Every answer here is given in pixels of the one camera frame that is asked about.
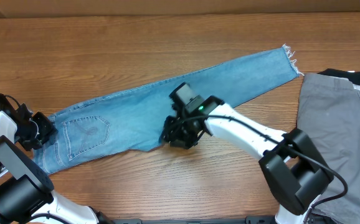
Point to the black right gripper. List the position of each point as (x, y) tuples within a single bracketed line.
[(173, 137)]

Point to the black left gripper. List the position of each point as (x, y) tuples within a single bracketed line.
[(48, 129)]

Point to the light blue denim jeans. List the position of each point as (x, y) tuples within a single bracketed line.
[(134, 118)]

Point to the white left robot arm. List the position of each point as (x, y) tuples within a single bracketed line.
[(27, 194)]

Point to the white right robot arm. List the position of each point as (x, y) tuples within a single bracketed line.
[(294, 170)]

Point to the brown cardboard back panel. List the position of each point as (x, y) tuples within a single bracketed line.
[(69, 8)]

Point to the grey folded garment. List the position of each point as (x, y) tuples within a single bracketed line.
[(329, 112)]

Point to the black folded garment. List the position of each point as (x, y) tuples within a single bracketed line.
[(353, 77)]

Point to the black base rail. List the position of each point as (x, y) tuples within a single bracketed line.
[(265, 219)]

